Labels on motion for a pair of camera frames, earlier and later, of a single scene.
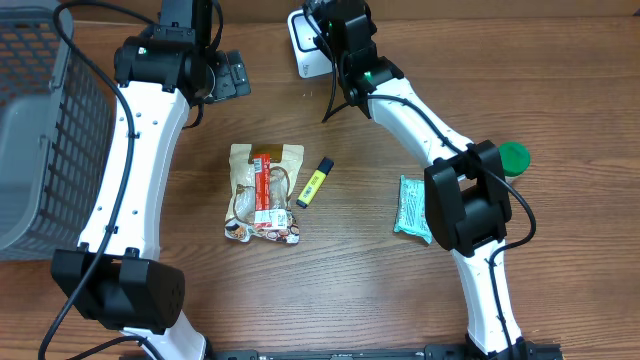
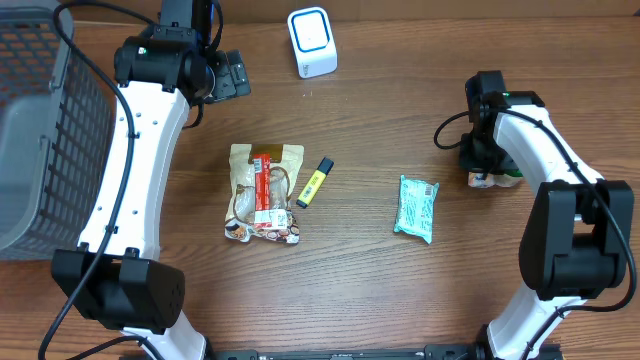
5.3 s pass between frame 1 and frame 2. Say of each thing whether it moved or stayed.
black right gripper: moved
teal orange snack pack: stayed
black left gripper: stayed
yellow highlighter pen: stayed
